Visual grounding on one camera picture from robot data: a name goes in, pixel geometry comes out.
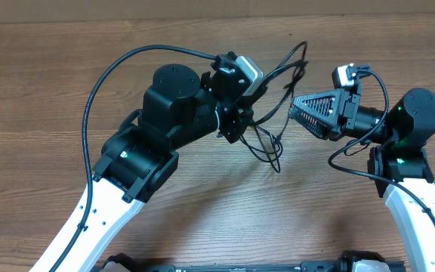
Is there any black thin USB cable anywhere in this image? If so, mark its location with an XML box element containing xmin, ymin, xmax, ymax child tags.
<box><xmin>253</xmin><ymin>40</ymin><xmax>309</xmax><ymax>152</ymax></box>

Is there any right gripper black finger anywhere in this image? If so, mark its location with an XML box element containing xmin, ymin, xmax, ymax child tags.
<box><xmin>292</xmin><ymin>88</ymin><xmax>340</xmax><ymax>111</ymax></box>
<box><xmin>289</xmin><ymin>106</ymin><xmax>335</xmax><ymax>140</ymax></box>

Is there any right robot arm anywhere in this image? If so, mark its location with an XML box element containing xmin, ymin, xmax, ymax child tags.
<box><xmin>289</xmin><ymin>88</ymin><xmax>435</xmax><ymax>271</ymax></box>

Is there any black USB-A cable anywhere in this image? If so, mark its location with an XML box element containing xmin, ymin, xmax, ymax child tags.
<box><xmin>239</xmin><ymin>60</ymin><xmax>309</xmax><ymax>175</ymax></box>

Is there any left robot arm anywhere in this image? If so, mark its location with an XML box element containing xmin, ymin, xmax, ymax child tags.
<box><xmin>32</xmin><ymin>52</ymin><xmax>264</xmax><ymax>271</ymax></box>

